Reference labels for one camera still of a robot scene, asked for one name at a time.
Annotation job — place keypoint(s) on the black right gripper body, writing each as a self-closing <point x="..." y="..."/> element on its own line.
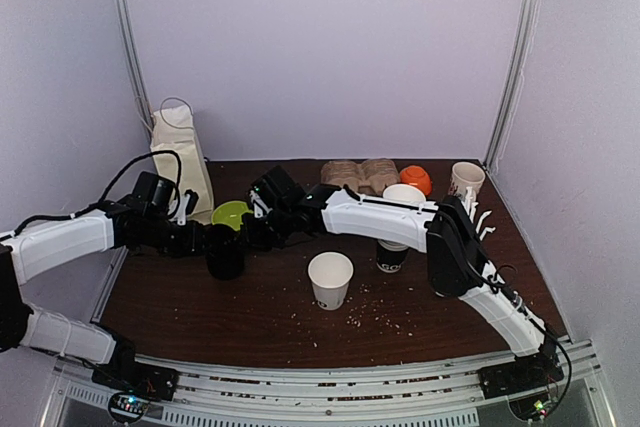
<point x="258" y="235"/>

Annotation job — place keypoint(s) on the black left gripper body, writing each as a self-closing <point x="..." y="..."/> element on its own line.
<point x="173" y="244"/>

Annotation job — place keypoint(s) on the stack of black cup lids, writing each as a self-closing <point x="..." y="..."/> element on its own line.
<point x="224" y="253"/>

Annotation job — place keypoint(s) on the single white paper cup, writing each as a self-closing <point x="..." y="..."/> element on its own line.
<point x="330" y="274"/>

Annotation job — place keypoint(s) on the stack of white paper cups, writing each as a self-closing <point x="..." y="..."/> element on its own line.
<point x="391" y="254"/>

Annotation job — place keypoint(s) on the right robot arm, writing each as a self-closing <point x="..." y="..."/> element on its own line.
<point x="457" y="263"/>

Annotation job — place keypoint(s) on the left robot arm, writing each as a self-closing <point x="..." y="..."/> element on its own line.
<point x="50" y="244"/>

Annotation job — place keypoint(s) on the green plastic bowl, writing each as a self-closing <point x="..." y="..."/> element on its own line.
<point x="231" y="214"/>

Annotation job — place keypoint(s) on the stack of cardboard cup carriers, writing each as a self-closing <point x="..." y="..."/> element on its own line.
<point x="369" y="177"/>

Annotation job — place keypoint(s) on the orange plastic bowl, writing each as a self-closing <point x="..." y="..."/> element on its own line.
<point x="418" y="177"/>

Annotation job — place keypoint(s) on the glass of white wrapped straws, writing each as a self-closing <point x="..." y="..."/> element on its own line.
<point x="477" y="218"/>

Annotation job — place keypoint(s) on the ceramic mug with tree print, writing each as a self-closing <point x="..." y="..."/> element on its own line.
<point x="466" y="175"/>

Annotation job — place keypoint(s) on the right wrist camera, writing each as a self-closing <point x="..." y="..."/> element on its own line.
<point x="258" y="202"/>

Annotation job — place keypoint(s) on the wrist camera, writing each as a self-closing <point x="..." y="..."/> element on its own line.
<point x="258" y="202"/>
<point x="185" y="206"/>

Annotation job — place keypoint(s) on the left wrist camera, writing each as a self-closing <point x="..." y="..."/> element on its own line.
<point x="185" y="206"/>

